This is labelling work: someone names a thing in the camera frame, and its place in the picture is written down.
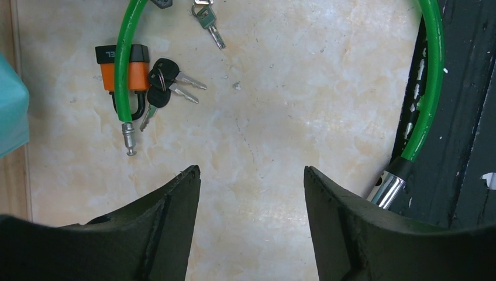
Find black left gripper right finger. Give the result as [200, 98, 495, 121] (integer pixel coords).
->
[304, 166, 495, 280]

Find teal t-shirt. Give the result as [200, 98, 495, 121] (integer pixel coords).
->
[1, 56, 29, 157]

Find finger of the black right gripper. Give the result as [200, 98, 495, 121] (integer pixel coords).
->
[150, 0, 173, 9]

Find green cable lock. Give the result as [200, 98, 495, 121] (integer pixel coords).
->
[114, 1, 446, 210]

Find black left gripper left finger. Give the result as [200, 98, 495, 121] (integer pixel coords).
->
[1, 165, 201, 280]

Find black-headed padlock keys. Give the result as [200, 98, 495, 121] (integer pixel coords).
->
[139, 58, 207, 132]

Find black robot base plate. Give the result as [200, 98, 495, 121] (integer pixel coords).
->
[390, 1, 495, 229]

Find silver cable lock keys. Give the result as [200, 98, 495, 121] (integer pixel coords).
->
[191, 1, 226, 50]

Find orange black padlock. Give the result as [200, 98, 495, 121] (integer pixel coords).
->
[95, 44, 150, 121]

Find wooden clothes rack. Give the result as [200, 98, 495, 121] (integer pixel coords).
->
[1, 1, 33, 221]

